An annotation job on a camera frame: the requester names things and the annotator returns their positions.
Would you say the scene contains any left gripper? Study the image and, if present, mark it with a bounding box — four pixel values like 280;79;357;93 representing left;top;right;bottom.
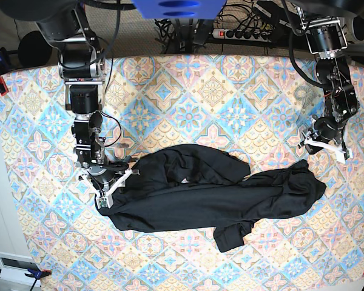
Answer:
297;115;349;160

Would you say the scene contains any patterned tablecloth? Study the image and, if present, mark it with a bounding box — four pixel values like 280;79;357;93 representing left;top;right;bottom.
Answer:
0;56;364;290

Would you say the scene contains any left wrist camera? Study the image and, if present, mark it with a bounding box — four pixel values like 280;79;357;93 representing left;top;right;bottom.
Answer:
337;149;353;163

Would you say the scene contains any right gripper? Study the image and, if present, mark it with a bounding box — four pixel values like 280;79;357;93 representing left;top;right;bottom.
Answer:
78;165;139;208

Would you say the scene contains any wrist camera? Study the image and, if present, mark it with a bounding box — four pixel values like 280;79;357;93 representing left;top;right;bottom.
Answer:
96;196;113;209
337;149;353;163

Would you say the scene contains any black t-shirt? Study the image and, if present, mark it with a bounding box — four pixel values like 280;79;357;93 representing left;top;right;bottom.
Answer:
98;144;326;252

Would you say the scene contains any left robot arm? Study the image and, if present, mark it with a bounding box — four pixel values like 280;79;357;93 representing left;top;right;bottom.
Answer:
281;1;364;163

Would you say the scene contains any lower left table clamp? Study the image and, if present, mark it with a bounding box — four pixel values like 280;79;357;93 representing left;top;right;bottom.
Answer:
0;266;52;291

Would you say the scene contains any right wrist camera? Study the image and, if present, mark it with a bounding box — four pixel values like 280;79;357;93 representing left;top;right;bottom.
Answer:
96;196;113;209

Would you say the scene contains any white power strip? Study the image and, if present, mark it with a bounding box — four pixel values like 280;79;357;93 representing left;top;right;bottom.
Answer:
212;28;269;42

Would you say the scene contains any white wall outlet box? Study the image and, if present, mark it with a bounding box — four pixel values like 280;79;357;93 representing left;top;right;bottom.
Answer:
0;252;38;287

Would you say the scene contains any black round stool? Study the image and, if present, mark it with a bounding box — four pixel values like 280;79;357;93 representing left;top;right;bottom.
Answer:
18;30;57;69

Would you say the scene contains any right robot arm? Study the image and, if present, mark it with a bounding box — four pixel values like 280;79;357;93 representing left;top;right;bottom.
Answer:
0;1;135;209

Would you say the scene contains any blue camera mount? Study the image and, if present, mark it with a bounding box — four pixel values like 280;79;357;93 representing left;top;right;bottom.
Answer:
132;0;226;20

